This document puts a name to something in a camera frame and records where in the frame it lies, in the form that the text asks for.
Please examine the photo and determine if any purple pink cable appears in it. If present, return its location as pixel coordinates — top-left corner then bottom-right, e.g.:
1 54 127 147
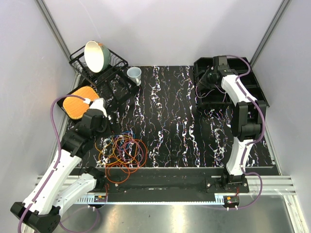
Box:
195 82 228 102

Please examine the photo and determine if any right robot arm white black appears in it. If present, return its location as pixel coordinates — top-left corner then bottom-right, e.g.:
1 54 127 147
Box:
203 55 267 193

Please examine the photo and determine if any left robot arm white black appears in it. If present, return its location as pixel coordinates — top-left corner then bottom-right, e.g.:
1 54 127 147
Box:
10 105 109 233

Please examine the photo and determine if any black bin far left column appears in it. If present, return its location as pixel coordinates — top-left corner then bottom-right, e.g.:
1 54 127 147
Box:
194 56 228 75

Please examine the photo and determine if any black bin near left column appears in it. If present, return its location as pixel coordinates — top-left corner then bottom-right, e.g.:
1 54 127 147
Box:
195 86 232 109

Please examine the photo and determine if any black bin far right column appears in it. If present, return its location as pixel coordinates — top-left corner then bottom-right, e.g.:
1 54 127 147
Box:
227 57 248 74

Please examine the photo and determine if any black bin middle right column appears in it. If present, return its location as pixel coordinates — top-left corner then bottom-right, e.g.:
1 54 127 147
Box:
240 71 259 88

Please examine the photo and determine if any black bin near right column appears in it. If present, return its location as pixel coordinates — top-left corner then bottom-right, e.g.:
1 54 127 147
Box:
245 85 270 107

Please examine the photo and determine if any light blue cup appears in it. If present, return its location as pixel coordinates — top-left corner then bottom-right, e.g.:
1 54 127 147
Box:
127 67 142 86

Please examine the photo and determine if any cream green bowl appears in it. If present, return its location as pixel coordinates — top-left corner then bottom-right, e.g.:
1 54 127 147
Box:
84 41 111 73

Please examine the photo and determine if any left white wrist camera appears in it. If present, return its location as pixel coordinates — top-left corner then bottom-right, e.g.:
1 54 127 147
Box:
89 98 107 117

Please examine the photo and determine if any left purple robot hose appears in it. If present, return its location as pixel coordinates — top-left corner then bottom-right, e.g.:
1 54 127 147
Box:
17 96 102 233

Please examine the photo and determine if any black wire dish rack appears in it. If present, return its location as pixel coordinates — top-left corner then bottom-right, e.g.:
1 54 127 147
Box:
69 47 139 111

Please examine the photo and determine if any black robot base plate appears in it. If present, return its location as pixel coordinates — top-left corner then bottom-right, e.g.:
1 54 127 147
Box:
77 167 250 203

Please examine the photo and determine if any aluminium rail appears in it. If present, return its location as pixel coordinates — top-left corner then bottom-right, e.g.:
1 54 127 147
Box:
36 176 297 203

